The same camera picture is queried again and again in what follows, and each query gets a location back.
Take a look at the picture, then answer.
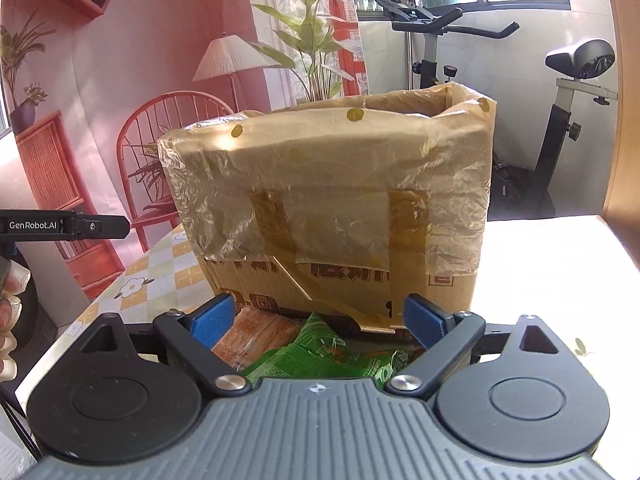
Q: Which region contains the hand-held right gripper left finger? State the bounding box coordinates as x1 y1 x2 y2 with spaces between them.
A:
80 294 252 395

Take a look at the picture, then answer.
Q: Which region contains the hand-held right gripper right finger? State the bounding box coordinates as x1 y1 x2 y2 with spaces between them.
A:
384 294 565 393

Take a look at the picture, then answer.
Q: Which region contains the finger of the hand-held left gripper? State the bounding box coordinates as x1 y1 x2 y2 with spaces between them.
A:
75 214 130 240

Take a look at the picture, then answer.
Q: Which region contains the orange snack packet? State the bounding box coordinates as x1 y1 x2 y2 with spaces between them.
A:
210 307 302 370

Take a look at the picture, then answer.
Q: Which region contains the cardboard box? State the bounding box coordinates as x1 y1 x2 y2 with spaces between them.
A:
157 81 497 335

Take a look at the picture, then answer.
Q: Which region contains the green snack packet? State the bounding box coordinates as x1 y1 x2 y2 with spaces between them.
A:
240 311 427 394

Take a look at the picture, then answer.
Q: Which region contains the person's left hand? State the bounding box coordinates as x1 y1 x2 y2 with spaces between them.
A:
0 260 32 382

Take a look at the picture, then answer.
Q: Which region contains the checkered floral tablecloth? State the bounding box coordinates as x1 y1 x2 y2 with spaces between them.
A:
15 215 640 411

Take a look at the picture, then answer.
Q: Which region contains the printed room backdrop cloth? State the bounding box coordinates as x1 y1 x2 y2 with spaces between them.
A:
0 0 372 327

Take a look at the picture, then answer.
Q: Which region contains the black exercise bike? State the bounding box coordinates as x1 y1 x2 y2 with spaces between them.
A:
375 0 619 221

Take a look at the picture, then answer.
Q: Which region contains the metal stand pole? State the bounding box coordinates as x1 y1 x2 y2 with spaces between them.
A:
407 0 417 92

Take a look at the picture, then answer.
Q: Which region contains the wooden panel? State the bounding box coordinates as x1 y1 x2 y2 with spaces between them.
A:
601 0 640 271

